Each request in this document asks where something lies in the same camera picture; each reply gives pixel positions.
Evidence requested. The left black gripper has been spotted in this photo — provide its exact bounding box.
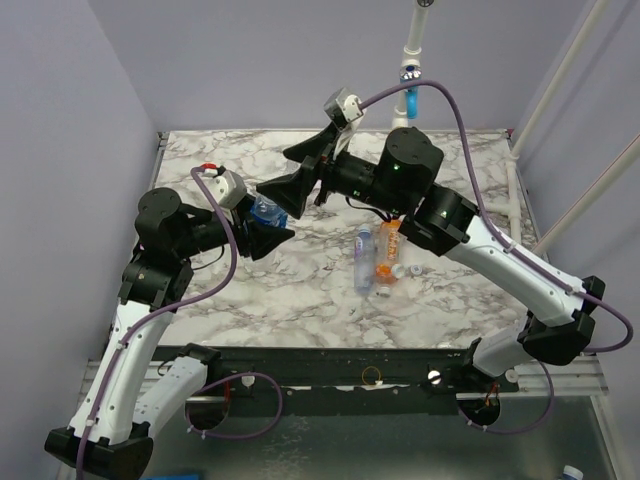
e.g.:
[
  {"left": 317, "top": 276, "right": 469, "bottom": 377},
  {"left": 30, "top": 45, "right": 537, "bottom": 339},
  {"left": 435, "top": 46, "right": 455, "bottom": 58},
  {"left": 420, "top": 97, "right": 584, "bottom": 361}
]
[{"left": 175, "top": 192, "right": 295, "bottom": 259}]

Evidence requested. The blue label Pocari bottle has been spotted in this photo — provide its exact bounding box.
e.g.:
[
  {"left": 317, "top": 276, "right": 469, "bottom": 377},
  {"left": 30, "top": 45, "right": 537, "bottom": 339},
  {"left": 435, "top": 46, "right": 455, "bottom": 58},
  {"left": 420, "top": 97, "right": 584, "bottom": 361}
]
[{"left": 251, "top": 195, "right": 288, "bottom": 228}]

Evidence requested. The purple label water bottle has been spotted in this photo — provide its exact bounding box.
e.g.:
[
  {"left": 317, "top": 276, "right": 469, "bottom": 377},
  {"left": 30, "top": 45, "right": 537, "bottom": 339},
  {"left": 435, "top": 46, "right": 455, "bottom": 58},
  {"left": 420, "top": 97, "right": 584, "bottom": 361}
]
[{"left": 354, "top": 226, "right": 376, "bottom": 297}]

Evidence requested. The orange label drink bottle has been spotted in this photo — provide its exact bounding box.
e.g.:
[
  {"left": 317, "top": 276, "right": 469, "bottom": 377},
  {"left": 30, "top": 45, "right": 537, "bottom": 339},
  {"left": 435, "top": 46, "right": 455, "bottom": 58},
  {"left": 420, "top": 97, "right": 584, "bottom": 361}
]
[{"left": 375, "top": 219, "right": 403, "bottom": 298}]

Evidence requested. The white Pocari bottle cap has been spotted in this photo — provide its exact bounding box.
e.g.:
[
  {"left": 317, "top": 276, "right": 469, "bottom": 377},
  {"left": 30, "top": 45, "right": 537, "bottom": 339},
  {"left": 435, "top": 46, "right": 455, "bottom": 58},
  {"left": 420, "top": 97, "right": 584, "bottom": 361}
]
[{"left": 391, "top": 264, "right": 404, "bottom": 278}]

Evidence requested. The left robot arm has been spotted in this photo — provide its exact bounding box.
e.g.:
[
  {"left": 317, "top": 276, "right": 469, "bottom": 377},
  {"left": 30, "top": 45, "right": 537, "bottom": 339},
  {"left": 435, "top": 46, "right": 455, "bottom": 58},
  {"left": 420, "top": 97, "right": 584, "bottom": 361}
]
[{"left": 45, "top": 187, "right": 294, "bottom": 479}]

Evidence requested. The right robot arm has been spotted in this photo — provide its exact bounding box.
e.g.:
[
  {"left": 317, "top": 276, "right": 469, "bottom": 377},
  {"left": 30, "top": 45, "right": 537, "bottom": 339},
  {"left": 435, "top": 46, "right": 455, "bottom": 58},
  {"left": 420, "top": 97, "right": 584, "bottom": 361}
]
[{"left": 257, "top": 126, "right": 605, "bottom": 392}]

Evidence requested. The blue tap valve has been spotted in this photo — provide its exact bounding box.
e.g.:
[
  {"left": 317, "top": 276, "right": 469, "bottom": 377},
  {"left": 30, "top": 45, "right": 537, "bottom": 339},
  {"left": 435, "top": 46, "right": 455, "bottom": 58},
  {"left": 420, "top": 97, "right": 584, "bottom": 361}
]
[{"left": 399, "top": 63, "right": 422, "bottom": 120}]

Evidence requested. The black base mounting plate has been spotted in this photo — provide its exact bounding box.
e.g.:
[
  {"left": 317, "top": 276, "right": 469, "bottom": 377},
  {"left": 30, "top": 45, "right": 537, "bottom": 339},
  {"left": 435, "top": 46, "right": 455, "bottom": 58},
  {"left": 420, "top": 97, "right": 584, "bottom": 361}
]
[{"left": 152, "top": 344, "right": 516, "bottom": 428}]

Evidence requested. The yellow rubber band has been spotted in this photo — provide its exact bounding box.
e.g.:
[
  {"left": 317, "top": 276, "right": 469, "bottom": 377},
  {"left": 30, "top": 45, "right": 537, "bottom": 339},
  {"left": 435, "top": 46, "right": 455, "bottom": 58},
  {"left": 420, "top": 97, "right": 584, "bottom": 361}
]
[{"left": 361, "top": 365, "right": 383, "bottom": 387}]

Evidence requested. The blue object at bottom edge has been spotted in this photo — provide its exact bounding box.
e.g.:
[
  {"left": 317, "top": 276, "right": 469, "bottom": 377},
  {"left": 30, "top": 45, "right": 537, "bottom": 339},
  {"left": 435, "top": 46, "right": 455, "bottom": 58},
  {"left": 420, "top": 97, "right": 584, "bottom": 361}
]
[{"left": 143, "top": 472, "right": 202, "bottom": 480}]

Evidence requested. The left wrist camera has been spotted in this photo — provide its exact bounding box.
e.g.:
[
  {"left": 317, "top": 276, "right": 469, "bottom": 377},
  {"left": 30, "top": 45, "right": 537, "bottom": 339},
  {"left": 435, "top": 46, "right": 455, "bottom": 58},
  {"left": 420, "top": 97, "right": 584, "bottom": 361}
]
[{"left": 210, "top": 167, "right": 247, "bottom": 210}]

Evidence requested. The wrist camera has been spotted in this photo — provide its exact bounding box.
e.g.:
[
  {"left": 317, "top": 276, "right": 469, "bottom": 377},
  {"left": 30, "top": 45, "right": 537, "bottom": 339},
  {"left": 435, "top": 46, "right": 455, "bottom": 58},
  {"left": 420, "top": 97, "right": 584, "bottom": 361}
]
[
  {"left": 210, "top": 167, "right": 247, "bottom": 210},
  {"left": 323, "top": 88, "right": 366, "bottom": 157}
]

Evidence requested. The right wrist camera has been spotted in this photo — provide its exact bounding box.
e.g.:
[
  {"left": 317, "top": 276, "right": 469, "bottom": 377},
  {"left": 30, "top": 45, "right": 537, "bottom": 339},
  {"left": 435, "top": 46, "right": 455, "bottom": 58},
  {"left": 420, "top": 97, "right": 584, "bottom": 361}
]
[{"left": 323, "top": 88, "right": 366, "bottom": 157}]

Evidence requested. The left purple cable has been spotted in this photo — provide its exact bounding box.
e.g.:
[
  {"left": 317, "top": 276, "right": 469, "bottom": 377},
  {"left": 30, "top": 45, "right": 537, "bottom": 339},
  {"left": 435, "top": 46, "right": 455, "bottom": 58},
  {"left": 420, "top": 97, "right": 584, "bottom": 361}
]
[{"left": 74, "top": 162, "right": 285, "bottom": 474}]

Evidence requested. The purple cable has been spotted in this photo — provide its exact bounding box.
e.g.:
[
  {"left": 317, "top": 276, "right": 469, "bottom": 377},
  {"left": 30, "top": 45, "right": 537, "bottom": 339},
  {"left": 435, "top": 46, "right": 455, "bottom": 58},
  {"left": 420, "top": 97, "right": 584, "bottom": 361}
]
[
  {"left": 74, "top": 162, "right": 285, "bottom": 474},
  {"left": 357, "top": 79, "right": 634, "bottom": 435}
]

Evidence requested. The white PVC pipe frame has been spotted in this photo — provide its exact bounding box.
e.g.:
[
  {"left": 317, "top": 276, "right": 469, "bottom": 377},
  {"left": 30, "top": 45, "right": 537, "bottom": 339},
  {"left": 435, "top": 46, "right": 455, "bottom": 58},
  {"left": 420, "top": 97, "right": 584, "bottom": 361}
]
[{"left": 389, "top": 0, "right": 640, "bottom": 256}]

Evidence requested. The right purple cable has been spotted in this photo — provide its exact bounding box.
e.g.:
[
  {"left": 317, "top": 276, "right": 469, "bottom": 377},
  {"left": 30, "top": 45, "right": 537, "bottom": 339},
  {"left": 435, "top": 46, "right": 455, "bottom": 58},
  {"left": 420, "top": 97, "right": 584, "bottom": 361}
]
[{"left": 357, "top": 79, "right": 634, "bottom": 435}]

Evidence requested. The aluminium rail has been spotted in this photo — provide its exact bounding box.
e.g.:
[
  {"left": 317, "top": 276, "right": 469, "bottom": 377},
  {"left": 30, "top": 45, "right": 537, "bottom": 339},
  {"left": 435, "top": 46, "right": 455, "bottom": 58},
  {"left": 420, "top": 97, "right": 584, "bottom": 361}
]
[{"left": 78, "top": 356, "right": 609, "bottom": 404}]

